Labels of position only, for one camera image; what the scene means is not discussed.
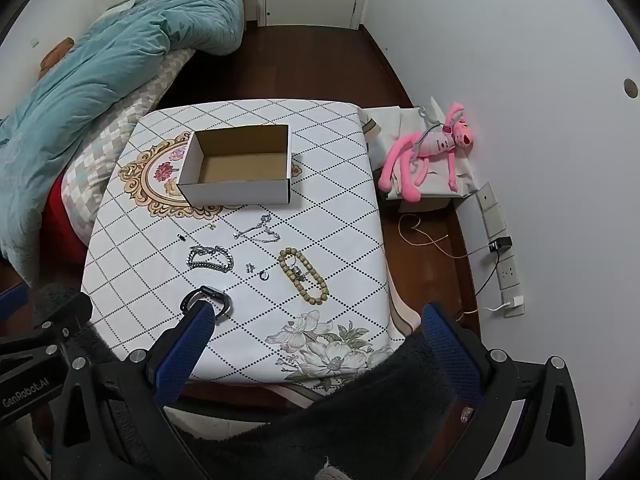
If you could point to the grey wall socket panel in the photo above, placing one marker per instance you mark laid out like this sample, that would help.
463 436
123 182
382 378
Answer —
491 210

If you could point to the black charger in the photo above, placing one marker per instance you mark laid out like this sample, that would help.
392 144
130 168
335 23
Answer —
501 244

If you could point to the checked bed sheet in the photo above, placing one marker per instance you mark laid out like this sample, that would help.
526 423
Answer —
115 145

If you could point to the white cardboard box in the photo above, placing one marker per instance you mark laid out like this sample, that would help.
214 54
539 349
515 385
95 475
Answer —
235 166

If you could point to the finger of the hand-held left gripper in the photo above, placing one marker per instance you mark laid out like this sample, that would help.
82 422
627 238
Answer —
11 302
67 310

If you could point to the white diamond-patterned tablecloth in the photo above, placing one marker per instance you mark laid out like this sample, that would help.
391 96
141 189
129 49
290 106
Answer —
330 200

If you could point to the teal duvet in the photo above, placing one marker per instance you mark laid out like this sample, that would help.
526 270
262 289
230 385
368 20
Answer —
100 85

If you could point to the white wall socket panel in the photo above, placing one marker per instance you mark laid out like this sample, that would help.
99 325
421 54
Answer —
507 272

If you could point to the red cloth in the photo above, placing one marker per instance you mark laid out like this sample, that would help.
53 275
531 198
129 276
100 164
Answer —
60 220

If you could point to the small dark metal brooch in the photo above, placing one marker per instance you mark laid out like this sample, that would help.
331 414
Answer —
298 274

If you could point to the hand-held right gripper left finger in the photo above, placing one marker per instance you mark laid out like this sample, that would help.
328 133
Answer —
186 347

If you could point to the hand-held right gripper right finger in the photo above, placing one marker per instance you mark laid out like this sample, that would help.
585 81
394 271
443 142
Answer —
450 350

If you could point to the small silver earrings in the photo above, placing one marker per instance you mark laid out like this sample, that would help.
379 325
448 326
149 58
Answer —
250 266

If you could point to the white charger plug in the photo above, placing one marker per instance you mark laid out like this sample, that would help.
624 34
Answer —
515 306

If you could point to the pink plush toy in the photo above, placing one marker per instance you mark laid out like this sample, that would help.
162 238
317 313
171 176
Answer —
435 142

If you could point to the round wall cap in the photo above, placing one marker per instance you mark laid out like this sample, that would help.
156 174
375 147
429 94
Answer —
629 87

